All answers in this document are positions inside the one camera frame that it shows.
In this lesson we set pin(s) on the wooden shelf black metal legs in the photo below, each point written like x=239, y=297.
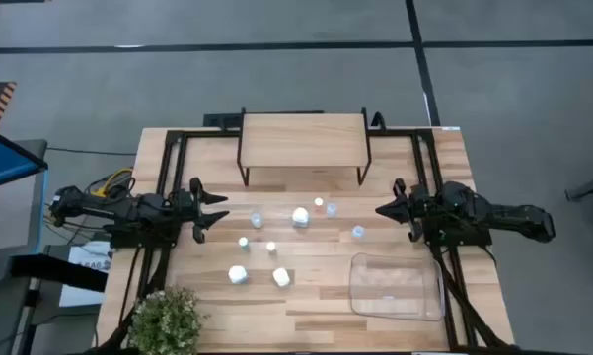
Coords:
x=301, y=140

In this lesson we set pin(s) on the blue topped cart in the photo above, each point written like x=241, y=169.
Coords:
x=5, y=160

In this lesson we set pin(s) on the artificial green potted plant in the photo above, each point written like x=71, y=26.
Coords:
x=165, y=323

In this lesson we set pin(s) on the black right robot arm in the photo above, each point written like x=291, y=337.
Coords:
x=503, y=217

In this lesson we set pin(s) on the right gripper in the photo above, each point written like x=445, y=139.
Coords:
x=424, y=207

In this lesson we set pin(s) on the blue pill vial white cap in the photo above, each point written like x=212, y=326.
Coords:
x=243, y=242

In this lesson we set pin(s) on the white printed sheet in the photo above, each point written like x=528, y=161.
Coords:
x=86, y=256

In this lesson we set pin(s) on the red pill vial white cap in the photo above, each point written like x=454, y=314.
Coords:
x=318, y=202

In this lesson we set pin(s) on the translucent white pill vial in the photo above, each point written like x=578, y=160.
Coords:
x=358, y=231
x=331, y=209
x=256, y=219

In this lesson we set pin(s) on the black flat bar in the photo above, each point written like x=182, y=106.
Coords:
x=59, y=271

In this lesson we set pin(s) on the large white labelled medicine bottle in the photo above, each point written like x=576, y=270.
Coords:
x=300, y=217
x=281, y=277
x=237, y=274

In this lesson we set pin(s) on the black chair base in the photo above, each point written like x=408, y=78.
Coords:
x=592, y=190

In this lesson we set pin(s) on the clear plastic bin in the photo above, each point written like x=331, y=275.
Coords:
x=397, y=286

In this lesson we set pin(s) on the black aluminium table frame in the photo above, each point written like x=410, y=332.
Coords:
x=202, y=133

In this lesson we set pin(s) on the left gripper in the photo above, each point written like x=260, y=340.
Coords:
x=185, y=209

